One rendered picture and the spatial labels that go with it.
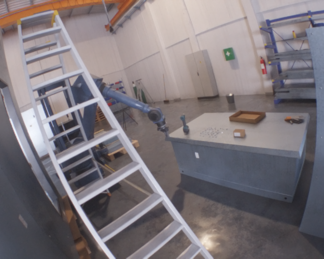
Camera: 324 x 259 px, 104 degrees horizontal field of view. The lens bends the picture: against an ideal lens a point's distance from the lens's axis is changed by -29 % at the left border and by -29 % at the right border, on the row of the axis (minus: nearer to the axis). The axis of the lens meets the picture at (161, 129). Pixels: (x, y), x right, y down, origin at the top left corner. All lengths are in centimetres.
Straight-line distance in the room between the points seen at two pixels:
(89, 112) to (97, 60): 1059
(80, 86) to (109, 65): 1100
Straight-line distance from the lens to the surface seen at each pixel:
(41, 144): 799
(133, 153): 102
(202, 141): 206
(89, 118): 284
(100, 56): 1339
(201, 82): 767
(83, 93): 244
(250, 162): 191
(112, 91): 239
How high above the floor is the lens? 147
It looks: 17 degrees down
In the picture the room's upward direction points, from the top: 17 degrees counter-clockwise
